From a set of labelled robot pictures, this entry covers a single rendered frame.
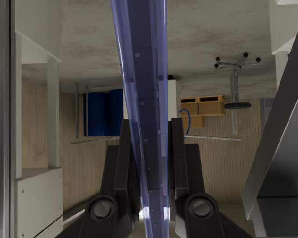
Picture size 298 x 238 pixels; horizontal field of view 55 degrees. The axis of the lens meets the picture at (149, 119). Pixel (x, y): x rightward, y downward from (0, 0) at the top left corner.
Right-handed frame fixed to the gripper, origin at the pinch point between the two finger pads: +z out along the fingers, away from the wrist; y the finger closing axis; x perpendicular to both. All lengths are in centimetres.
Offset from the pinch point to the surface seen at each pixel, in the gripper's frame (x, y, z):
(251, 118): -533, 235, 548
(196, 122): -508, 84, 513
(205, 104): -446, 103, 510
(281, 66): -46, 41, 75
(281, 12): -30, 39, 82
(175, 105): -267, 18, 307
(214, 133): -571, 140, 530
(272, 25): -37, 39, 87
